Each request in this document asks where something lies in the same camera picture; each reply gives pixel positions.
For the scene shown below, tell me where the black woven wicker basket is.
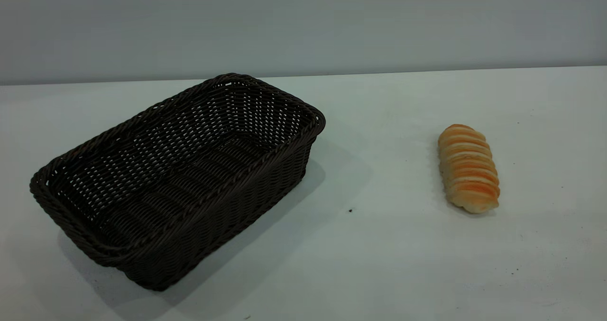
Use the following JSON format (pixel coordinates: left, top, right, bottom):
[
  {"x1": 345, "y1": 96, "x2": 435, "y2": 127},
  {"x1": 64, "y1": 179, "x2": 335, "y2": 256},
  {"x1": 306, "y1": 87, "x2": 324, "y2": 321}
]
[{"x1": 29, "y1": 73, "x2": 326, "y2": 292}]

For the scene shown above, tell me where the ridged golden bread roll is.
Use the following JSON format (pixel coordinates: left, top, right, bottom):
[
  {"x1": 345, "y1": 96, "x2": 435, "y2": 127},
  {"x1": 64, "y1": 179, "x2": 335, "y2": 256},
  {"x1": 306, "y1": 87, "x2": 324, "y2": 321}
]
[{"x1": 437, "y1": 124, "x2": 500, "y2": 214}]

